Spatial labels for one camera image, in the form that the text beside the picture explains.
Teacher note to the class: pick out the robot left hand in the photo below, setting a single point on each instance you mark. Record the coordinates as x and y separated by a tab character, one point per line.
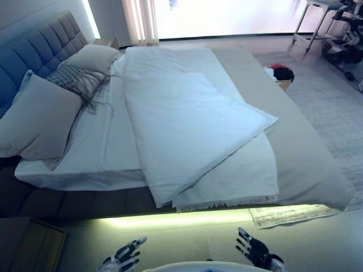
124	253

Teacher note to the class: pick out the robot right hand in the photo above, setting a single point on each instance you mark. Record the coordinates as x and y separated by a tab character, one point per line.
255	250

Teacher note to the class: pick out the beige bed throw blanket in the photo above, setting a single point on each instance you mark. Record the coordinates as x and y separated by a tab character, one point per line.
286	141

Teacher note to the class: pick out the robot white torso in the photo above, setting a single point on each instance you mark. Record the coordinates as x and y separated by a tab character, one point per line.
198	267

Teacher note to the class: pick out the wooden nightstand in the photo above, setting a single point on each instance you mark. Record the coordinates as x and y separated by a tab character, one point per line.
28	243

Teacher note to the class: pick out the white mattress sheet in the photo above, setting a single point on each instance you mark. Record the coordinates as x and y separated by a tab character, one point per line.
85	153

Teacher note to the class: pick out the light patterned rug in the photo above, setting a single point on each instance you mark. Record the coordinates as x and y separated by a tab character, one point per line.
320	119

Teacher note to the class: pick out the white duvet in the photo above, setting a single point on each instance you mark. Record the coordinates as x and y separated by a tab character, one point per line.
187	113

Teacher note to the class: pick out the large beige pillow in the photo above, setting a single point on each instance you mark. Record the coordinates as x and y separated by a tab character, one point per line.
39	124

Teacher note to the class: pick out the patterned fringed cushion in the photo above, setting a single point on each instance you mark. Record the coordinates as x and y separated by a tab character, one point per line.
82	82

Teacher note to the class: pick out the wooden bedside table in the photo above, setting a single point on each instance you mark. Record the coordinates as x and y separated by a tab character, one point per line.
109	42

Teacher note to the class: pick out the grey tufted headboard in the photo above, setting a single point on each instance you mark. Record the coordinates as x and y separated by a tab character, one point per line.
28	54

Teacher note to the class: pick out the robot on wheeled base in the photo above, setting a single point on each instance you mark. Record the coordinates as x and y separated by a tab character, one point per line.
341	37

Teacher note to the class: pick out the beige curtain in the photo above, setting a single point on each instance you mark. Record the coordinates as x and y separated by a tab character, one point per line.
140	21

